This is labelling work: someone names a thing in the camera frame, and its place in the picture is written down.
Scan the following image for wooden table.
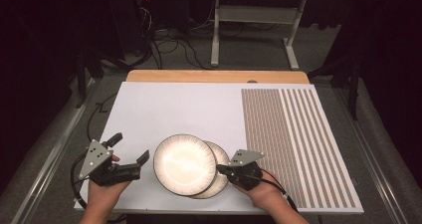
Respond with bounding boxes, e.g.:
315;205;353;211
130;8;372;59
125;69;311;85

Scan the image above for hand-held gripper cable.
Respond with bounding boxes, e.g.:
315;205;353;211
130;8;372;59
257;168;300;213
69;152;101;212

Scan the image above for striped grey and white mat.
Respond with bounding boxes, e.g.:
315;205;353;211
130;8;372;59
241;88;356;209

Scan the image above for left hand-held gripper cable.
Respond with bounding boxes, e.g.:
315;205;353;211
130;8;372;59
69;152;101;212

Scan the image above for person's right hand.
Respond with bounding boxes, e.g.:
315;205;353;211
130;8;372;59
233;182;287;212

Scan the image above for right hand-held gripper cable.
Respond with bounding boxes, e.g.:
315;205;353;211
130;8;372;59
257;168;300;213

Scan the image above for aluminium floor rail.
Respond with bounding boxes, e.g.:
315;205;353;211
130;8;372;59
11;79;98;224
333;88;410;224

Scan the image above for white plate with dark rim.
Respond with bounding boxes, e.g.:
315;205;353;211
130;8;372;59
190;139;232;200
152;133;218;197

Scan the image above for black metal stand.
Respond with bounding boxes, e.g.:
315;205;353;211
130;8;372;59
75;48;105;110
308;56;363;121

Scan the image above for white board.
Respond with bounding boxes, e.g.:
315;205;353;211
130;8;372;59
73;82;364;216

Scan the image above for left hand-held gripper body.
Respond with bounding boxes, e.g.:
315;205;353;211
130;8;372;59
79;138;142;187

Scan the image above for person's left hand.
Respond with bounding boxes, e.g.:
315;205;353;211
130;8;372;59
87;153;131;212

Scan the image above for white metal desk frame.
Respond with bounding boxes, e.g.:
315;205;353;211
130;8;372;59
210;0;308;71

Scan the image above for tangled black floor cables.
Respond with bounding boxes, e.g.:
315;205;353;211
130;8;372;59
133;4;213;71

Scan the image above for black floor cable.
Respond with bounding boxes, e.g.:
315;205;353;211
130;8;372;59
86;93;118;142

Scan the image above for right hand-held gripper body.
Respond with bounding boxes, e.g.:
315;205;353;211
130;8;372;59
228;149;266;191

